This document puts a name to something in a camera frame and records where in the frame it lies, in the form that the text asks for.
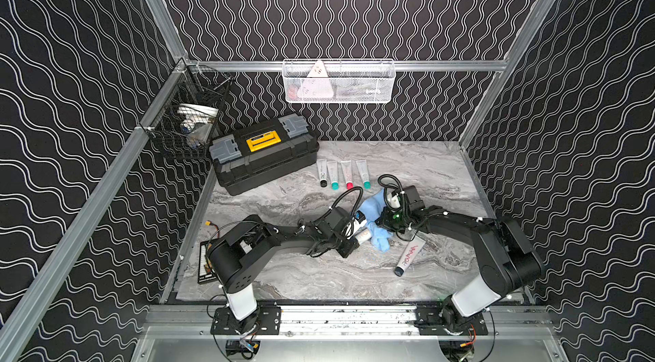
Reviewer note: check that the black battery pack card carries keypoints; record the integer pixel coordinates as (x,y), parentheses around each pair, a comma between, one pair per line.
(205,270)

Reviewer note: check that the clear wall basket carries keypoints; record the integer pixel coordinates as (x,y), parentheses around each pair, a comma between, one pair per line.
(355,81)

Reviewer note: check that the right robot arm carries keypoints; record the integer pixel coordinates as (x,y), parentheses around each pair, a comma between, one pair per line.
(506,258)

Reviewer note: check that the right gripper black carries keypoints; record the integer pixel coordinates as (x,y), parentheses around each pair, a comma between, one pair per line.
(383,219)

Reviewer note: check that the blue microfiber cloth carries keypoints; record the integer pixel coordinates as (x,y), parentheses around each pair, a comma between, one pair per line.
(371,210)

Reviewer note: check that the white tube pink cap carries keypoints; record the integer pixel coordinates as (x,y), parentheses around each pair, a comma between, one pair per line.
(346,167)

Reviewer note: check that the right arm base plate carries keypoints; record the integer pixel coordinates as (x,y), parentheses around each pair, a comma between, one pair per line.
(446,321)

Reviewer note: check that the black toolbox yellow latch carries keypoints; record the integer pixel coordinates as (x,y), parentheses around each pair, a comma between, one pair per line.
(253,156)

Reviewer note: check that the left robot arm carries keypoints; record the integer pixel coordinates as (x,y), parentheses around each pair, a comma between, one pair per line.
(237,258)

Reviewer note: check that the black wire basket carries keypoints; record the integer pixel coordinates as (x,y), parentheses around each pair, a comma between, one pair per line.
(184,129)

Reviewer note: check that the white tube orange cap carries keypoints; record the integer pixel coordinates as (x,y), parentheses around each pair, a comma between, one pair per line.
(363,236)

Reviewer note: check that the pink triangle item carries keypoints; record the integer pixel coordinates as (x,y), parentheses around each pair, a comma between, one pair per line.
(317,85)

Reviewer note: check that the white tube dark blue cap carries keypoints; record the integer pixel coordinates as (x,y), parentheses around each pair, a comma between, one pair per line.
(412,249)

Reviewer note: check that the white tube black cap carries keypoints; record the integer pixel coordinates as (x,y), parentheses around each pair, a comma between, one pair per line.
(322,169)

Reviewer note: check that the white tube teal cap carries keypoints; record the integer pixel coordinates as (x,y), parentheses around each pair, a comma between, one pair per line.
(362,166)

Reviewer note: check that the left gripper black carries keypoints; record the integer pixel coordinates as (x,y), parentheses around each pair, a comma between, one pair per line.
(345,237)

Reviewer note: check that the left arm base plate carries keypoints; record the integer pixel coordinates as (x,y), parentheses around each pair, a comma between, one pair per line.
(265,321)

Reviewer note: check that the white tube green cap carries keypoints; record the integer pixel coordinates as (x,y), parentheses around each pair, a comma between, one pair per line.
(333,169)

